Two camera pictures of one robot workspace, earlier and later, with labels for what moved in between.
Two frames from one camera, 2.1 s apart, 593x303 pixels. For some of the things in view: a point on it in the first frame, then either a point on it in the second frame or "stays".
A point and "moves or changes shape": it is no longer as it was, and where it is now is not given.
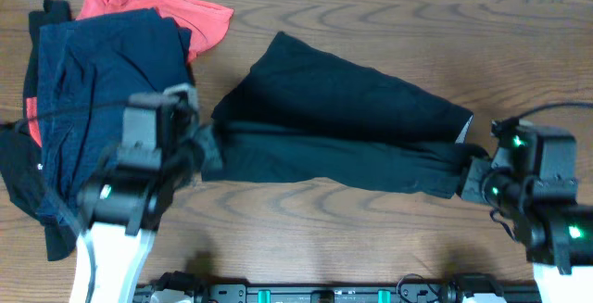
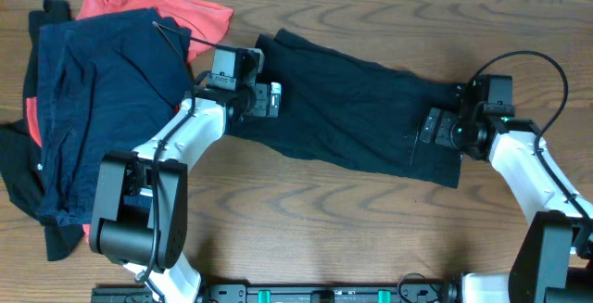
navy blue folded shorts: [88, 70] stays
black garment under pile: [20, 152] stays
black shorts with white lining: [297, 113] moves or changes shape
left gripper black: [208, 138] -> [261, 93]
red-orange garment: [201, 23] stays
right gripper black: [472, 190] -> [442, 136]
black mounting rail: [338, 293] stays
